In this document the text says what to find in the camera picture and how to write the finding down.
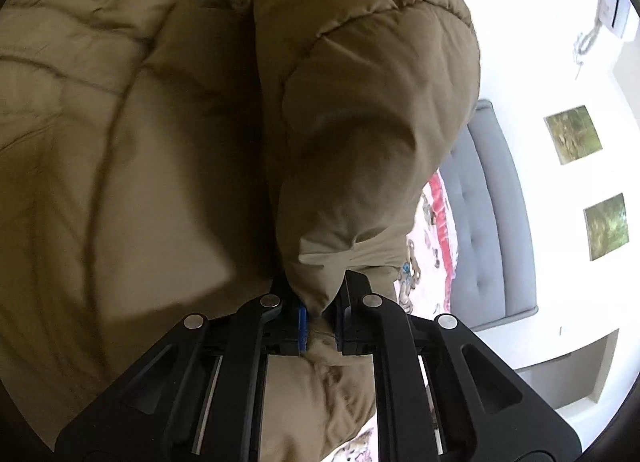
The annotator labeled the brown puffer jacket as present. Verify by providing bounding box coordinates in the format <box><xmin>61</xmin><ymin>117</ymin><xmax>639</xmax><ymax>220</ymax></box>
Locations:
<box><xmin>1</xmin><ymin>0</ymin><xmax>480</xmax><ymax>461</ymax></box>

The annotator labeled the pink cartoon fleece blanket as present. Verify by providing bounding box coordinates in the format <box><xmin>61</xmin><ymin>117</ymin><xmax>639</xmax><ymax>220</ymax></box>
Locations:
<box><xmin>322</xmin><ymin>170</ymin><xmax>459</xmax><ymax>461</ymax></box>

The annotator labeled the grey tufted headboard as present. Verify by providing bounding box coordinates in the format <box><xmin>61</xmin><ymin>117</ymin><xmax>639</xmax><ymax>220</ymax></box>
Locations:
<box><xmin>439</xmin><ymin>100</ymin><xmax>537</xmax><ymax>331</ymax></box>

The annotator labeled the lower green wall picture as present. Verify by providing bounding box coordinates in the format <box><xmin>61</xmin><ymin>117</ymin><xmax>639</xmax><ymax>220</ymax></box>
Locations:
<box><xmin>584</xmin><ymin>193</ymin><xmax>629</xmax><ymax>261</ymax></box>

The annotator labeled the green wall picture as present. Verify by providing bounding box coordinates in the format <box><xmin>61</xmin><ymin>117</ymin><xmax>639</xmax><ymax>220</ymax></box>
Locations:
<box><xmin>584</xmin><ymin>193</ymin><xmax>629</xmax><ymax>261</ymax></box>
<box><xmin>544</xmin><ymin>105</ymin><xmax>602</xmax><ymax>165</ymax></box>

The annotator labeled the upper green wall picture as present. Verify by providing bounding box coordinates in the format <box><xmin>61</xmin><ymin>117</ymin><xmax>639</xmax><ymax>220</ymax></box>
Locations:
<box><xmin>544</xmin><ymin>105</ymin><xmax>602</xmax><ymax>165</ymax></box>

